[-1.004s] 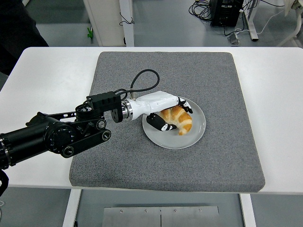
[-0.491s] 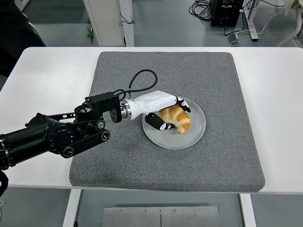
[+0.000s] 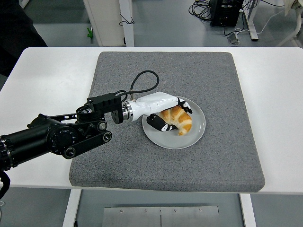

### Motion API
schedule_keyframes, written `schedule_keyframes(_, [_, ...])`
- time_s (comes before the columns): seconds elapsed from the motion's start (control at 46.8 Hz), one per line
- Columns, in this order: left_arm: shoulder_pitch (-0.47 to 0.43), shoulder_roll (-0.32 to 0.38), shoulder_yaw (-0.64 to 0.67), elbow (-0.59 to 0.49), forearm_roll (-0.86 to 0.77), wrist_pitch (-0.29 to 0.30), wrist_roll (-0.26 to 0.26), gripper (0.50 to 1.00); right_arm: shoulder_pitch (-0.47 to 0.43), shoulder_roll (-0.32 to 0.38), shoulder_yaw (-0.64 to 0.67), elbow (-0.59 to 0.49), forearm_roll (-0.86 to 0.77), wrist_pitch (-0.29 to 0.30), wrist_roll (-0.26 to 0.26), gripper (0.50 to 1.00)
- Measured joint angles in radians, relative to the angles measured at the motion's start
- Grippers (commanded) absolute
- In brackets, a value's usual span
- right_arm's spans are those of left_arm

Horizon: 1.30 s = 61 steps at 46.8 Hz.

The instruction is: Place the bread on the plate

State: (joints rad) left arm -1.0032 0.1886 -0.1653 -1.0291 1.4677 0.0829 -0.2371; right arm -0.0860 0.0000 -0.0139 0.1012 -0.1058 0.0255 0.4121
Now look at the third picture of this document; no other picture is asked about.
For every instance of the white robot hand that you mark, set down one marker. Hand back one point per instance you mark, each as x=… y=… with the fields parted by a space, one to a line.
x=156 y=102

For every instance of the golden croissant bread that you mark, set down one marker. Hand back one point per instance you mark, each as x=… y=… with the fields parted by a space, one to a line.
x=182 y=120

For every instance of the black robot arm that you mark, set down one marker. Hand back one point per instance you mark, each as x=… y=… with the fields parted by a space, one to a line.
x=35 y=137

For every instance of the pale grey round plate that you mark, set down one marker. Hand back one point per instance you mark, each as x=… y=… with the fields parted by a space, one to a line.
x=170 y=140

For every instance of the grey metal plate with screws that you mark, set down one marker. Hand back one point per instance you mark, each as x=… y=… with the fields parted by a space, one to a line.
x=161 y=216

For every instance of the grey felt mat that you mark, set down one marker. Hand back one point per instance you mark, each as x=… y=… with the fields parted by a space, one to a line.
x=165 y=165

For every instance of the small green object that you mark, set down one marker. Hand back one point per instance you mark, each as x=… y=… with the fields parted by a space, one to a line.
x=89 y=33

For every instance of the grey floor pedal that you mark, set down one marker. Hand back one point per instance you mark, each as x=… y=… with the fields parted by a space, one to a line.
x=234 y=40

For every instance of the black computer case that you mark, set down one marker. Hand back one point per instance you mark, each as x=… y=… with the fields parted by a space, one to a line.
x=225 y=14

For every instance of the white table leg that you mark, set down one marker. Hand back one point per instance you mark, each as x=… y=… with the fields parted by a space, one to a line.
x=248 y=210
x=71 y=208

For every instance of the person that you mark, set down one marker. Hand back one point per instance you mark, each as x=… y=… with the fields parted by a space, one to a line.
x=14 y=28

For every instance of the white chair base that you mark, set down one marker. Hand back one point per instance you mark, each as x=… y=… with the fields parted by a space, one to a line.
x=297 y=26

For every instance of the white desk frame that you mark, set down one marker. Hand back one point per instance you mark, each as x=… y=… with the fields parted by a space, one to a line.
x=109 y=14

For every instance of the white desk foot post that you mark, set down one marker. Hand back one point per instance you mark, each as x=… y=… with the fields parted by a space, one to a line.
x=252 y=26

